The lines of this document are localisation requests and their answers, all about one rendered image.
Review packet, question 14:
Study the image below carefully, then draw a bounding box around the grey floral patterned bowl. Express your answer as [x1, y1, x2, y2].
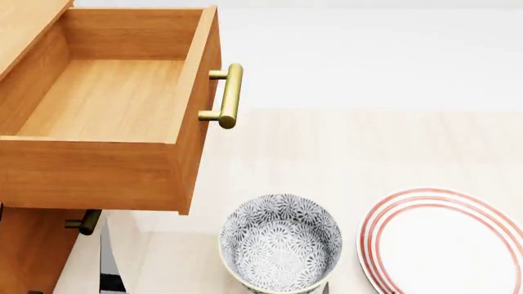
[218, 193, 344, 292]

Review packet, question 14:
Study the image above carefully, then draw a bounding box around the wooden drawer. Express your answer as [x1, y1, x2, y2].
[0, 5, 224, 216]

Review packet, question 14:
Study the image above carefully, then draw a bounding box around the brass bar drawer handle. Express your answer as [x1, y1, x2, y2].
[198, 62, 244, 130]

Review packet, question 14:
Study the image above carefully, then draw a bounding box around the dark brass drawer handle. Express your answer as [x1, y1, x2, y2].
[64, 208, 103, 237]

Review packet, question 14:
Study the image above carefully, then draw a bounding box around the white plate with red rings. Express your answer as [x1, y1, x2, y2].
[355, 186, 523, 294]

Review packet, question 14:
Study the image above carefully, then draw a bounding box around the wooden cabinet body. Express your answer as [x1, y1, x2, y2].
[0, 0, 75, 82]

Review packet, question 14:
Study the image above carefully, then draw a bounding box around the lower wooden cabinet with handle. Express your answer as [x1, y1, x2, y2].
[0, 206, 89, 294]

